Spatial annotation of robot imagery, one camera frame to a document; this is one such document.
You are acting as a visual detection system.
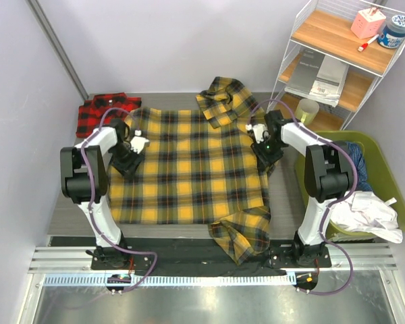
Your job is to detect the green laundry basket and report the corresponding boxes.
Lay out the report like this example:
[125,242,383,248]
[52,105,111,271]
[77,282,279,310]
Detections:
[294,130,405,242]

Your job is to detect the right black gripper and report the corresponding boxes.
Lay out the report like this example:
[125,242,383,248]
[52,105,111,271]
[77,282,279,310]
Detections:
[252,135,286,170]

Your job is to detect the pale green mug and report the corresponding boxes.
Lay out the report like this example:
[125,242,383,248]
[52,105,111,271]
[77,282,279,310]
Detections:
[295,99,319,126]

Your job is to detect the slotted cable duct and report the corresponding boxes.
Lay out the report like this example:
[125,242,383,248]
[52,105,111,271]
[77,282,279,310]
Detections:
[43,272,296,288]

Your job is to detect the red white marker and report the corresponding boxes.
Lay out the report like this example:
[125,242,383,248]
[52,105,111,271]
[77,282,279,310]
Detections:
[357,34,379,52]

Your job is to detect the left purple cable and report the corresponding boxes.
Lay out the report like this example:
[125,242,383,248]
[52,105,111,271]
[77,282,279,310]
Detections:
[80,107,159,293]

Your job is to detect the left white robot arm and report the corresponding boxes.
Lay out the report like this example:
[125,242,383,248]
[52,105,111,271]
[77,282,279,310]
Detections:
[60,119,150,269]

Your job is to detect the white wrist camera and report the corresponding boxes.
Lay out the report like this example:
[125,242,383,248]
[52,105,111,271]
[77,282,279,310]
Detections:
[130,130,150,154]
[245,124,269,144]

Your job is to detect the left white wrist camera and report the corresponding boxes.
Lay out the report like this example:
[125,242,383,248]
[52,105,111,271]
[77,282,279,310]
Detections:
[130,130,150,154]

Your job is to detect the blue checked shirt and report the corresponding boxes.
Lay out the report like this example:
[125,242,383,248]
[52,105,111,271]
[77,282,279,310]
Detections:
[346,141,373,192]

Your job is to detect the blue lidded jar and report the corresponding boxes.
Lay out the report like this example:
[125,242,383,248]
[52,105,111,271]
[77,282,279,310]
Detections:
[377,14,405,49]

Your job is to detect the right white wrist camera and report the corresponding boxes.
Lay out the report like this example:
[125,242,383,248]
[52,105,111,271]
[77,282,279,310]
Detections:
[245,124,269,144]

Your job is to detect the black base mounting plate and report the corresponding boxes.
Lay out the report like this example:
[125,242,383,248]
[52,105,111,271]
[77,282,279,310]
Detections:
[50,236,331,277]

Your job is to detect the yellow plaid long sleeve shirt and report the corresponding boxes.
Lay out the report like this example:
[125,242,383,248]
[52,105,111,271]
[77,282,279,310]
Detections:
[107,77,271,264]

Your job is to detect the white wire shelf unit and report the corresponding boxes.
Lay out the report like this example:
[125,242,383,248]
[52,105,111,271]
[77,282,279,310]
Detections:
[271,0,405,131]

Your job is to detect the white shirt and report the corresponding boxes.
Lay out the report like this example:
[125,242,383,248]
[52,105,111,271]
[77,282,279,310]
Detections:
[330,191,403,244]

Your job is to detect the red black plaid shirt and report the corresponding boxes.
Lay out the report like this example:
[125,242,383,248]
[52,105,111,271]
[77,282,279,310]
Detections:
[76,92,142,138]

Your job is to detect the grey corner wall post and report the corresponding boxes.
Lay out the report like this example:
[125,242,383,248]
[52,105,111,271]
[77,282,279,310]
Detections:
[26,0,88,100]

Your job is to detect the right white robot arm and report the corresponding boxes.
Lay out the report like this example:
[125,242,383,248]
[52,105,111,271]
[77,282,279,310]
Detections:
[246,111,357,267]

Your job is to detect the pink cube power strip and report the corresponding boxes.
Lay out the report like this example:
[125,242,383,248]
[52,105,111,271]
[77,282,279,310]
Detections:
[350,7,386,39]

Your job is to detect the aluminium rail frame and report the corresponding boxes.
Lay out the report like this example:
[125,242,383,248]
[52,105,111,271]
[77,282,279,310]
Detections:
[20,242,405,323]

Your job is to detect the grey setup guide booklet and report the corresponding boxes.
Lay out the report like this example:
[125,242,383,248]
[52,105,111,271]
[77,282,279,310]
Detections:
[287,49,325,92]

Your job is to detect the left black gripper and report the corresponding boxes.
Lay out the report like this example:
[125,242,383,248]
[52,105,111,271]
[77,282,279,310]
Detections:
[109,144,143,181]

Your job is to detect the white paper manuals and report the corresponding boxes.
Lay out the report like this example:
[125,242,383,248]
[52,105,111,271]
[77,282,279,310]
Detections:
[284,55,349,107]

